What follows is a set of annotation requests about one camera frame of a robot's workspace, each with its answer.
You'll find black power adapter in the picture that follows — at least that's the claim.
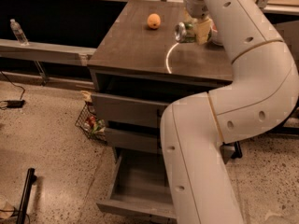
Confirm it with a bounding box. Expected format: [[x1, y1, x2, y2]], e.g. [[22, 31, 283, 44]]
[[6, 100, 25, 108]]

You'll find middle grey drawer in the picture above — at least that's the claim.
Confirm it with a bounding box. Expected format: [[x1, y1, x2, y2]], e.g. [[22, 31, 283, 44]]
[[105, 128, 162, 154]]

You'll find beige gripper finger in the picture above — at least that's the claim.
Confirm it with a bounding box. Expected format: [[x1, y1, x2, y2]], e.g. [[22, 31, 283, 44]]
[[195, 17, 211, 45], [184, 10, 196, 23]]

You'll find grey drawer cabinet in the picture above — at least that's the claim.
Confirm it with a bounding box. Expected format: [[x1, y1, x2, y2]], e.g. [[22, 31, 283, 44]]
[[87, 0, 235, 156]]

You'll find black metal bar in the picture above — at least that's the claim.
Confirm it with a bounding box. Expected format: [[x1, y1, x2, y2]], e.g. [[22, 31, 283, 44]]
[[16, 168, 36, 224]]

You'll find green soda can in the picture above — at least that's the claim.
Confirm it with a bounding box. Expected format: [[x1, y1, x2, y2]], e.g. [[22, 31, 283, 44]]
[[175, 22, 197, 43]]

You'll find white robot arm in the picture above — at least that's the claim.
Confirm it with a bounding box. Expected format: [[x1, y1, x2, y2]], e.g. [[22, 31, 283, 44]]
[[160, 0, 298, 224]]

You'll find grey metal shelf rail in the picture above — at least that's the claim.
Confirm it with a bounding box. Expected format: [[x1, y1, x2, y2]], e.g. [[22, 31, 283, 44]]
[[0, 39, 95, 66]]

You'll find top grey drawer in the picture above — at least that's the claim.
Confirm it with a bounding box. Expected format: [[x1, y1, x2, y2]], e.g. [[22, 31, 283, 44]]
[[92, 93, 168, 128]]

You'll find orange fruit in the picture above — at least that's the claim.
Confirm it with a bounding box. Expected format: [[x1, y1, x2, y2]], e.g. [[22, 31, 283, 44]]
[[147, 13, 161, 30]]

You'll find black wire basket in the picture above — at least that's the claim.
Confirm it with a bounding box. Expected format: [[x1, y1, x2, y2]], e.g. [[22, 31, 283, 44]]
[[75, 102, 107, 144]]

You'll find white bowl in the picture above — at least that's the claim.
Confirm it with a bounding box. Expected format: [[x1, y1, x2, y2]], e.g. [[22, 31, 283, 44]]
[[211, 23, 223, 46]]

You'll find clear plastic water bottle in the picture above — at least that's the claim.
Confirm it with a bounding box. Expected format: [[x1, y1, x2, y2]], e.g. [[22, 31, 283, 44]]
[[10, 19, 29, 46]]

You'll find grey drawer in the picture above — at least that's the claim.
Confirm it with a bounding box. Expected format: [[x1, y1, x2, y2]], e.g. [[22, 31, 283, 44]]
[[105, 128, 162, 154], [92, 93, 168, 128], [97, 149, 177, 224]]

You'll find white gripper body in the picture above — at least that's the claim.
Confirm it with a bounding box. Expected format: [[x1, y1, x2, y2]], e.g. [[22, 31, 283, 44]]
[[184, 0, 208, 19]]

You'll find bottom grey drawer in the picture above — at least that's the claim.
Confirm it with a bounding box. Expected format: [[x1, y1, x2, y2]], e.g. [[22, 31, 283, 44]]
[[97, 149, 177, 224]]

